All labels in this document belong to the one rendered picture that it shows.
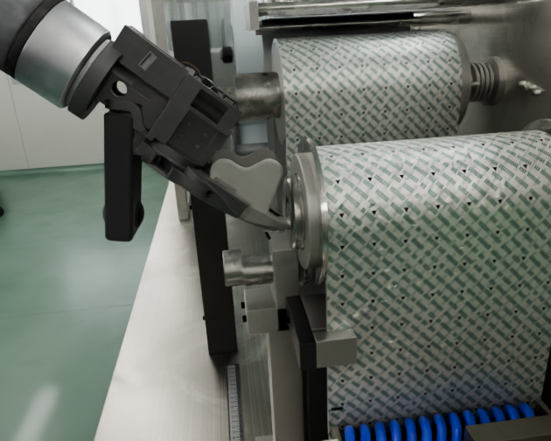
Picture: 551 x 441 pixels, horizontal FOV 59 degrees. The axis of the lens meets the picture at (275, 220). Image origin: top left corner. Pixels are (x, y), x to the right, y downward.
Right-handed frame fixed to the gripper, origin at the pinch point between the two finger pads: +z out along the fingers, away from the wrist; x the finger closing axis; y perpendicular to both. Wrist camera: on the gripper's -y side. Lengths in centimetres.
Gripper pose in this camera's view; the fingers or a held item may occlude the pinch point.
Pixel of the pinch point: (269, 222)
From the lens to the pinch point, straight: 47.0
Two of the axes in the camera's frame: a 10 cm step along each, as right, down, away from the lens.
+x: -1.2, -3.5, 9.3
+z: 7.9, 5.3, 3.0
